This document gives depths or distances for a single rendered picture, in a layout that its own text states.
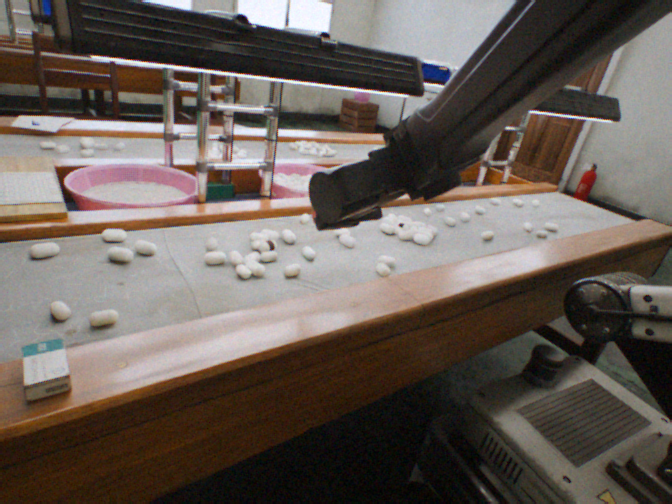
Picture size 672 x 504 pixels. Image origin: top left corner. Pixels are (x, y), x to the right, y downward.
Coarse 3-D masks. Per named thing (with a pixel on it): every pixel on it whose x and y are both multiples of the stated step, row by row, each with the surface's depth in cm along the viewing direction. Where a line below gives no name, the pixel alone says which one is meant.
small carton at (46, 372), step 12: (24, 348) 41; (36, 348) 41; (48, 348) 41; (60, 348) 41; (24, 360) 39; (36, 360) 39; (48, 360) 40; (60, 360) 40; (24, 372) 38; (36, 372) 38; (48, 372) 38; (60, 372) 39; (24, 384) 37; (36, 384) 37; (48, 384) 38; (60, 384) 39; (36, 396) 38
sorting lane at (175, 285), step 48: (48, 240) 68; (96, 240) 70; (144, 240) 73; (192, 240) 76; (240, 240) 80; (336, 240) 87; (384, 240) 92; (432, 240) 96; (480, 240) 102; (528, 240) 108; (0, 288) 55; (48, 288) 57; (96, 288) 58; (144, 288) 60; (192, 288) 62; (240, 288) 65; (288, 288) 67; (0, 336) 47; (48, 336) 49; (96, 336) 50
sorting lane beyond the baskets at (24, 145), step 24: (0, 144) 105; (24, 144) 108; (72, 144) 115; (144, 144) 127; (192, 144) 136; (240, 144) 147; (264, 144) 153; (288, 144) 160; (336, 144) 175; (360, 144) 184
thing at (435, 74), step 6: (426, 72) 156; (432, 72) 158; (438, 72) 160; (444, 72) 163; (426, 78) 156; (432, 78) 158; (438, 78) 160; (444, 78) 162; (432, 84) 159; (438, 84) 160; (444, 84) 162
